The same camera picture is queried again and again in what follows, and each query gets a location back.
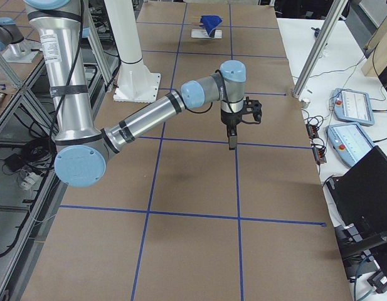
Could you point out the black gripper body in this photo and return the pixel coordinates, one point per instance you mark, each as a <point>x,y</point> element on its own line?
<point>229,118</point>

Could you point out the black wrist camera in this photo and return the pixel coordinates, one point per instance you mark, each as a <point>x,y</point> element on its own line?
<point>254,108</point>

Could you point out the black monitor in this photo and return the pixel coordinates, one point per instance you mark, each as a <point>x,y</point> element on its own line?
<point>361,199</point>

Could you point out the blue towel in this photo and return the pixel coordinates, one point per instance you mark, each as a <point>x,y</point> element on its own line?
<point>211,22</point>

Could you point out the brown paper table cover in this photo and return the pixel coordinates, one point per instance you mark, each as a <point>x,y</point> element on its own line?
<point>179,216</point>

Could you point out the teach pendant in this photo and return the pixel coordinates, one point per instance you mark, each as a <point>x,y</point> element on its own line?
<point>350,141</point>
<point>352,106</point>

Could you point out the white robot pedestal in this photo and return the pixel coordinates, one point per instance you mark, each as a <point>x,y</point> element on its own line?
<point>135,82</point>

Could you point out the aluminium frame post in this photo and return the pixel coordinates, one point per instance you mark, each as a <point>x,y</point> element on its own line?
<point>319,44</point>

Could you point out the upper teach pendant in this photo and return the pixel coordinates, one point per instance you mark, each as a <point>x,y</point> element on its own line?
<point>352,106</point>

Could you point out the lower teach pendant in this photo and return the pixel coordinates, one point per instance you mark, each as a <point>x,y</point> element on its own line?
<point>350,141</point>

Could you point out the upper black orange adapter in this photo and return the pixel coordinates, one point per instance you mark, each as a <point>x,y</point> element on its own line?
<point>312,125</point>

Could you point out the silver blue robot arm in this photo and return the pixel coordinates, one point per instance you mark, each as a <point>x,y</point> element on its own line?
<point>84,150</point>

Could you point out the wooden rack bar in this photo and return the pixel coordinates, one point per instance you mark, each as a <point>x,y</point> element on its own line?
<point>196,20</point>

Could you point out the white rack base tray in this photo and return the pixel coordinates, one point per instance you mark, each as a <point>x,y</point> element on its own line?
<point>203,34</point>

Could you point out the black power brick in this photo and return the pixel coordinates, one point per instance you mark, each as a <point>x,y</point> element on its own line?
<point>14,162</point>

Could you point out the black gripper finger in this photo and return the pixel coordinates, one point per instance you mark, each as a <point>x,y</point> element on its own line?
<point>232,142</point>

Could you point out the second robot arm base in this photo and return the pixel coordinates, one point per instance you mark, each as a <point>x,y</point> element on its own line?
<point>13,45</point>

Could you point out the small silver cylinder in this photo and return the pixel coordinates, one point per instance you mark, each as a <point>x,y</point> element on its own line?
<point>304,103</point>

